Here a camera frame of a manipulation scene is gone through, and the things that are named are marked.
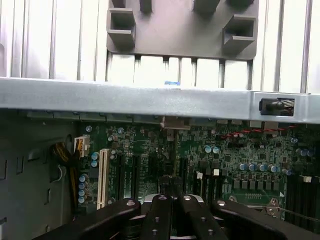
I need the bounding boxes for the white expansion slot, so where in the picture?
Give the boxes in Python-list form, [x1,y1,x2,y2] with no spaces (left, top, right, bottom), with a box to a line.
[96,148,110,211]

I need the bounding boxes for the red black twisted wire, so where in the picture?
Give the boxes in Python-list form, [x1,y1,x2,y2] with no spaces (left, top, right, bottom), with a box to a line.
[221,125,299,139]

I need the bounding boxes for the white power connector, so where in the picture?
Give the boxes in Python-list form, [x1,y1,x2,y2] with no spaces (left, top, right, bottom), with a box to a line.
[73,134,91,159]

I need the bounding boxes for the black expansion slot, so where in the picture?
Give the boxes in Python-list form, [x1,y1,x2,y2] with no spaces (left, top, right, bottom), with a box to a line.
[131,153,141,200]
[180,158,189,192]
[115,153,126,201]

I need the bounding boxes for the grey parts rack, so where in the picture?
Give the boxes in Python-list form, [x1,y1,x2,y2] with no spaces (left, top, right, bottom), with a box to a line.
[106,0,258,61]

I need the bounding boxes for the green motherboard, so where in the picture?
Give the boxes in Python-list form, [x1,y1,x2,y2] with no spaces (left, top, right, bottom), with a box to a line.
[74,119,320,240]

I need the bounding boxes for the CPU socket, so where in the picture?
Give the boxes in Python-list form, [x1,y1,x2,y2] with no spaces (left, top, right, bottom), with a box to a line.
[226,194,287,220]

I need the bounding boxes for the yellow black power wires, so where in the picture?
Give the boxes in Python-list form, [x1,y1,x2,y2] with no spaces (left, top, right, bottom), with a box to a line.
[49,141,81,215]

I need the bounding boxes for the black grey PC case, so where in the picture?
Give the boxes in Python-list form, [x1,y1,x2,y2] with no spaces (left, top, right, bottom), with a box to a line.
[0,76,320,240]

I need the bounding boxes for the black intrusion switch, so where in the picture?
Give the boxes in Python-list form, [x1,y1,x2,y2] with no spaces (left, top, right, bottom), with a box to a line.
[258,97,296,118]

